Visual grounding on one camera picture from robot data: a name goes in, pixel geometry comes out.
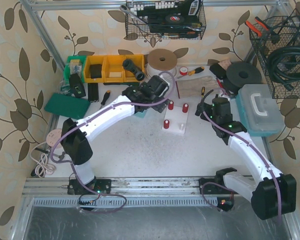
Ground black coiled hose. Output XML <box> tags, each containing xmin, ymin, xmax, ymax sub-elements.
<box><xmin>266</xmin><ymin>43</ymin><xmax>300</xmax><ymax>87</ymax></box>

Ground yellow orange screwdriver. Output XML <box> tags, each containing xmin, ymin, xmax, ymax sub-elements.
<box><xmin>177</xmin><ymin>66</ymin><xmax>205</xmax><ymax>79</ymax></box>

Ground round beige power strip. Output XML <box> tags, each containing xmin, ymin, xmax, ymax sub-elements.
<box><xmin>46</xmin><ymin>128</ymin><xmax>62</xmax><ymax>147</ymax></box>

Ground clear teal toolbox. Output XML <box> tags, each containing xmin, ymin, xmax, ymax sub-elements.
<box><xmin>235</xmin><ymin>84</ymin><xmax>285</xmax><ymax>137</ymax></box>

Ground green plastic lid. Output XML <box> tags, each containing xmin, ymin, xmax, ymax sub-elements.
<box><xmin>44</xmin><ymin>93</ymin><xmax>90</xmax><ymax>120</ymax></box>

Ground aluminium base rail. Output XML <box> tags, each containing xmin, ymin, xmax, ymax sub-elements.
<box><xmin>21</xmin><ymin>176</ymin><xmax>200</xmax><ymax>198</ymax></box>

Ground red white tape roll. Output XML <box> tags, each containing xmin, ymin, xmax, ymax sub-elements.
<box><xmin>179</xmin><ymin>66</ymin><xmax>188</xmax><ymax>76</ymax></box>

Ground white work glove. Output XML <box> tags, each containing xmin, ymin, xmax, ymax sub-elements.
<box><xmin>176</xmin><ymin>76</ymin><xmax>219</xmax><ymax>99</ymax></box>

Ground orange handled pliers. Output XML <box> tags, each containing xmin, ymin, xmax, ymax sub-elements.
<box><xmin>244</xmin><ymin>16</ymin><xmax>270</xmax><ymax>38</ymax></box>

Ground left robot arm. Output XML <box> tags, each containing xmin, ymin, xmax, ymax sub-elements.
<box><xmin>60</xmin><ymin>75</ymin><xmax>174</xmax><ymax>194</ymax></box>

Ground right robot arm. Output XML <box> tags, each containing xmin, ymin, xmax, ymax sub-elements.
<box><xmin>195</xmin><ymin>97</ymin><xmax>297</xmax><ymax>220</ymax></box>

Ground white peg board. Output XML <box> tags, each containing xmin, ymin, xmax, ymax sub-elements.
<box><xmin>161</xmin><ymin>105</ymin><xmax>189</xmax><ymax>135</ymax></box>

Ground green parts bin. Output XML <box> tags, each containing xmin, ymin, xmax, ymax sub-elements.
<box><xmin>63</xmin><ymin>55</ymin><xmax>87</xmax><ymax>84</ymax></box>

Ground teal plastic box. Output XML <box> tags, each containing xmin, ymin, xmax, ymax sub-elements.
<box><xmin>134</xmin><ymin>110</ymin><xmax>147</xmax><ymax>119</ymax></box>

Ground black pouch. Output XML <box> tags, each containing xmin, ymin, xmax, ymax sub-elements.
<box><xmin>209</xmin><ymin>63</ymin><xmax>227</xmax><ymax>80</ymax></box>

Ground green clamp tool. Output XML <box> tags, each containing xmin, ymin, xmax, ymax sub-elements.
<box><xmin>103</xmin><ymin>82</ymin><xmax>140</xmax><ymax>90</ymax></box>

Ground large red spring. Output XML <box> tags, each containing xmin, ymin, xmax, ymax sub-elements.
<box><xmin>182</xmin><ymin>103</ymin><xmax>189</xmax><ymax>113</ymax></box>
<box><xmin>168</xmin><ymin>100</ymin><xmax>174</xmax><ymax>111</ymax></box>
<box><xmin>163</xmin><ymin>119</ymin><xmax>170</xmax><ymax>130</ymax></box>

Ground yellow parts bin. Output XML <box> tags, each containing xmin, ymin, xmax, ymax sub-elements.
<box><xmin>83</xmin><ymin>54</ymin><xmax>145</xmax><ymax>84</ymax></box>

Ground black meter device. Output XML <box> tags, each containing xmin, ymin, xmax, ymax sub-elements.
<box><xmin>68</xmin><ymin>73</ymin><xmax>86</xmax><ymax>98</ymax></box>

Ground black rectangular block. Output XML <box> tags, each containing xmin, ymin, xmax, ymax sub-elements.
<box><xmin>87</xmin><ymin>83</ymin><xmax>99</xmax><ymax>103</ymax></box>

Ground wire basket with tools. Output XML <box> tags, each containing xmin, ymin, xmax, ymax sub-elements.
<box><xmin>119</xmin><ymin>0</ymin><xmax>206</xmax><ymax>42</ymax></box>

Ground white cable coil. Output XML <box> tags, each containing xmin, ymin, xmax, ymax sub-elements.
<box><xmin>146</xmin><ymin>48</ymin><xmax>178</xmax><ymax>81</ymax></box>

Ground black disc spool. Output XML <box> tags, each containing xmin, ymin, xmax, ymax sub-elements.
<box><xmin>223</xmin><ymin>61</ymin><xmax>262</xmax><ymax>95</ymax></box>

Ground red utility knife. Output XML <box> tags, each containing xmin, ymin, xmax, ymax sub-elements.
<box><xmin>215</xmin><ymin>77</ymin><xmax>227</xmax><ymax>92</ymax></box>

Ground black yellow file tool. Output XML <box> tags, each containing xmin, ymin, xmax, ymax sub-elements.
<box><xmin>200</xmin><ymin>86</ymin><xmax>206</xmax><ymax>98</ymax></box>

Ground black pipe fitting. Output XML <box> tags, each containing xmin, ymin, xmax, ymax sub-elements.
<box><xmin>122</xmin><ymin>58</ymin><xmax>145</xmax><ymax>82</ymax></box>

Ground wire basket with cables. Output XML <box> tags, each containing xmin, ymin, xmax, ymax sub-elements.
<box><xmin>249</xmin><ymin>15</ymin><xmax>300</xmax><ymax>99</ymax></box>

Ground black orange screwdriver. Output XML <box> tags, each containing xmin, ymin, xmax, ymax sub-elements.
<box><xmin>100</xmin><ymin>90</ymin><xmax>111</xmax><ymax>109</ymax></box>

